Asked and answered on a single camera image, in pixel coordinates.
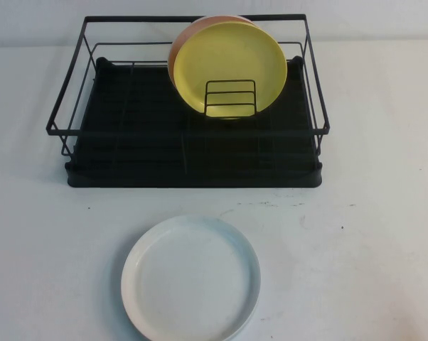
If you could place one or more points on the yellow round plate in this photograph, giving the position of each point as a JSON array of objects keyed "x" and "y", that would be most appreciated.
[{"x": 228, "y": 57}]

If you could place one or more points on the white round plate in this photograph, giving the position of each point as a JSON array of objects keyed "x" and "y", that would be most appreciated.
[{"x": 189, "y": 280}]

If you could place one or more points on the orange round plate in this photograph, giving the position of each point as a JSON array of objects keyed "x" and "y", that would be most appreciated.
[{"x": 180, "y": 39}]

